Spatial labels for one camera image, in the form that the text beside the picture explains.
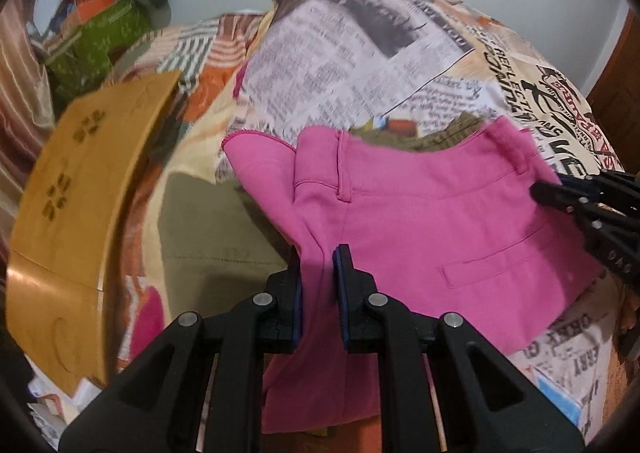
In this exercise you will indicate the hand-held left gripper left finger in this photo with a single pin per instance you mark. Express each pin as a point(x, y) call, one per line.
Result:
point(296, 303)

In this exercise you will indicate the white papers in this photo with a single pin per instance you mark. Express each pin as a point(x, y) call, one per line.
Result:
point(55, 403)

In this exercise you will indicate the orange box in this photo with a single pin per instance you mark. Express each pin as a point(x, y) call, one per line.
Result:
point(92, 0)

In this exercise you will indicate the olive green garment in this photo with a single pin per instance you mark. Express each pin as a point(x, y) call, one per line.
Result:
point(210, 233)

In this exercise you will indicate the striped brown satin cloth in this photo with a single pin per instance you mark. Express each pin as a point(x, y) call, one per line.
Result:
point(22, 98)

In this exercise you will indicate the brown wooden door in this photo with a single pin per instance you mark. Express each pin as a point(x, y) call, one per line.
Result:
point(617, 98)

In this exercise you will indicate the newspaper print blanket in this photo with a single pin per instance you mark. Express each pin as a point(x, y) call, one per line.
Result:
point(350, 43)

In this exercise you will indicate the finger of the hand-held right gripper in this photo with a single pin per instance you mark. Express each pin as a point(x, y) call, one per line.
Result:
point(600, 233)
point(582, 184)

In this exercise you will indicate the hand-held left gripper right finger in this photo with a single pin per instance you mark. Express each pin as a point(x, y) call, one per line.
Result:
point(340, 303)

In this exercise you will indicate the yellow wooden board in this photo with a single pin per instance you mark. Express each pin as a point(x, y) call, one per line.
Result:
point(80, 193)

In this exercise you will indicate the pink pants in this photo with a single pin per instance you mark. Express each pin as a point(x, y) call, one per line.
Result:
point(425, 213)

